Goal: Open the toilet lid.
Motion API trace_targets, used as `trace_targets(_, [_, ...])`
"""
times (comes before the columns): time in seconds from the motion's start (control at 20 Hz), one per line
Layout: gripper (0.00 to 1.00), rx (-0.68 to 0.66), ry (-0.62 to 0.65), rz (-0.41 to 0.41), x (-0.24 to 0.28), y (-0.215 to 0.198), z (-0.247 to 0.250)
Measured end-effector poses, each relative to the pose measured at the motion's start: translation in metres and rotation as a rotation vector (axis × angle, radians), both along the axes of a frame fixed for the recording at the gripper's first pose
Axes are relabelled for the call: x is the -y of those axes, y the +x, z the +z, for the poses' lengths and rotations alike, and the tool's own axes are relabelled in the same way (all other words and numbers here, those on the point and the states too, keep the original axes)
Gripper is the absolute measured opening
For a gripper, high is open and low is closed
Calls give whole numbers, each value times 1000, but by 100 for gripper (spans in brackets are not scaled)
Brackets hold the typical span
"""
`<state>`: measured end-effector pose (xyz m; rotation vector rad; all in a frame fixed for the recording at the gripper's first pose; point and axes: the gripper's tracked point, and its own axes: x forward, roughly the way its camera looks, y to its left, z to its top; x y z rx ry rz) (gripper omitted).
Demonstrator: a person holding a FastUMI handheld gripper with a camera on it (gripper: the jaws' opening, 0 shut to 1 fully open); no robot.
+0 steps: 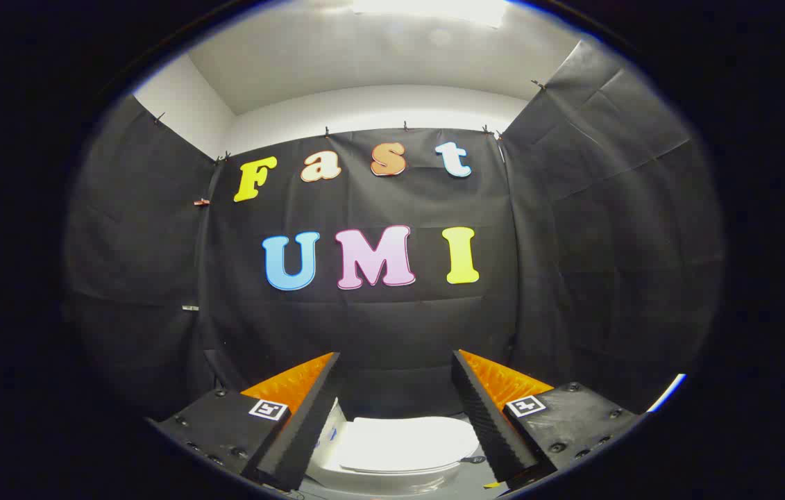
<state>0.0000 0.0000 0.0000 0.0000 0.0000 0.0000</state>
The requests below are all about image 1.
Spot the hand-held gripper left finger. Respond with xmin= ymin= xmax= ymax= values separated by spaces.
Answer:
xmin=148 ymin=351 xmax=341 ymax=493

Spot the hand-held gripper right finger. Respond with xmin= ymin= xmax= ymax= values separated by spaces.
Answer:
xmin=452 ymin=349 xmax=643 ymax=490

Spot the white toilet lid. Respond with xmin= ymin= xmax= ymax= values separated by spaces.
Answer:
xmin=332 ymin=415 xmax=480 ymax=476

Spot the white ceramic toilet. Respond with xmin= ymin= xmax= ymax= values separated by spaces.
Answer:
xmin=305 ymin=397 xmax=484 ymax=497

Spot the black backdrop cloth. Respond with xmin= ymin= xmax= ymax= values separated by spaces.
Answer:
xmin=62 ymin=38 xmax=725 ymax=421

